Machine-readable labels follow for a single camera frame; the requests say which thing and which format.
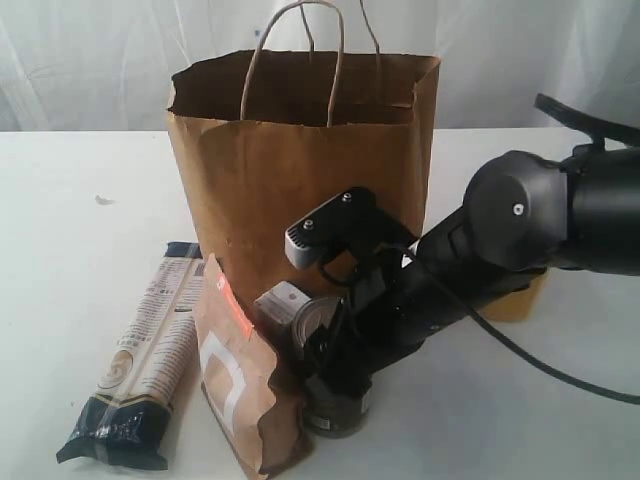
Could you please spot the brown kraft pouch orange label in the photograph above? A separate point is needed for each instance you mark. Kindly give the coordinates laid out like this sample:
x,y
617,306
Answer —
x,y
253,396

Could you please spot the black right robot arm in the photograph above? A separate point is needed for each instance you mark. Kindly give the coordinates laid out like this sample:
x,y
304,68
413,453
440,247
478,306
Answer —
x,y
521,215

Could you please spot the orange juice bottle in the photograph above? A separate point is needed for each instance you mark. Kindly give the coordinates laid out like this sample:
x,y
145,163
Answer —
x,y
517,306

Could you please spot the brown paper bag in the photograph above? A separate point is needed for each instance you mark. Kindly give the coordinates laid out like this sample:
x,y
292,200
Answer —
x,y
262,137

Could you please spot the dark can with pull lid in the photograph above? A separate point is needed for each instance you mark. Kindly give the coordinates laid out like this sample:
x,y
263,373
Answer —
x,y
337,397

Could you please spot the long pasta package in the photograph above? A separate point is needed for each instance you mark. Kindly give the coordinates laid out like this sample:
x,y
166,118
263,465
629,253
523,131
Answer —
x,y
124,421

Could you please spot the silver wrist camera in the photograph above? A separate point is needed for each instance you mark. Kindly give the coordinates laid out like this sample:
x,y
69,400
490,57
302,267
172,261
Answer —
x,y
350,221

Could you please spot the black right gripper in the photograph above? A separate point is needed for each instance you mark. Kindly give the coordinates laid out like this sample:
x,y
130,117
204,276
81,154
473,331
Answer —
x,y
396,299

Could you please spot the white backdrop curtain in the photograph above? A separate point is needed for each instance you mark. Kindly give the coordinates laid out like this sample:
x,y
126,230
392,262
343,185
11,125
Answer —
x,y
106,65

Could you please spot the small grey carton box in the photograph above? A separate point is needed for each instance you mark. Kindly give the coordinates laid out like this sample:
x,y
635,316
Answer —
x,y
277,308

